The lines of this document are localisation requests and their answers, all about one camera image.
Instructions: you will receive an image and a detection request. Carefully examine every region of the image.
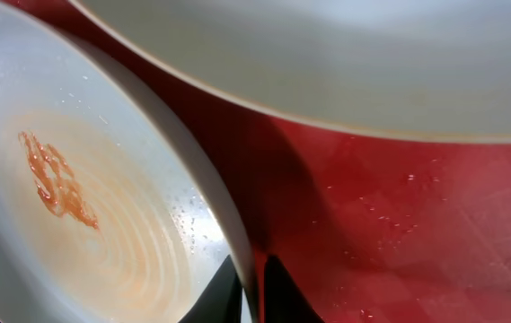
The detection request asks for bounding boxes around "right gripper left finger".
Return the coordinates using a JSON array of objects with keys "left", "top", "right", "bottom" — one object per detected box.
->
[{"left": 180, "top": 256, "right": 242, "bottom": 323}]

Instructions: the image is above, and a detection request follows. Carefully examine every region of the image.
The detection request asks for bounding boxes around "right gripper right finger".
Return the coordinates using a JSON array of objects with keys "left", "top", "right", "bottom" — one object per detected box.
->
[{"left": 263, "top": 256, "right": 323, "bottom": 323}]

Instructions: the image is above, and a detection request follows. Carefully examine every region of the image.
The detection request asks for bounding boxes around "white plate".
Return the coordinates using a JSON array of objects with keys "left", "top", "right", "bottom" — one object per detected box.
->
[
  {"left": 75, "top": 0, "right": 511, "bottom": 144},
  {"left": 0, "top": 3, "right": 259, "bottom": 322}
]

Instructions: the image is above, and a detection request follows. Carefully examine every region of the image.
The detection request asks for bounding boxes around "red plastic tray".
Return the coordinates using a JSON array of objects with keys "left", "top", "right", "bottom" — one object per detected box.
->
[{"left": 10, "top": 0, "right": 511, "bottom": 322}]

